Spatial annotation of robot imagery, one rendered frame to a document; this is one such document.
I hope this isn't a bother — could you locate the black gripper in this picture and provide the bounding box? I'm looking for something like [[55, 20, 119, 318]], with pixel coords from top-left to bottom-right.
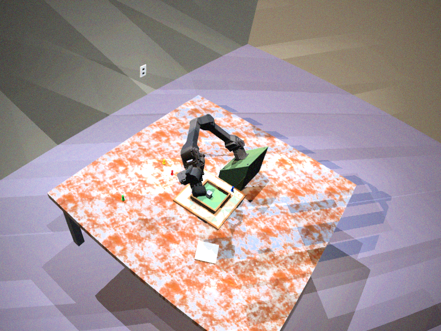
[[190, 171, 207, 197]]

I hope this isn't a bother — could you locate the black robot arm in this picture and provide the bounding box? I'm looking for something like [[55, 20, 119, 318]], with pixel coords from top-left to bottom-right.
[[176, 114, 249, 186]]

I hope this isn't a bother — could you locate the white square block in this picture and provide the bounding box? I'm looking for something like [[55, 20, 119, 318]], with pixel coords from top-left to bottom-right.
[[194, 241, 219, 264]]

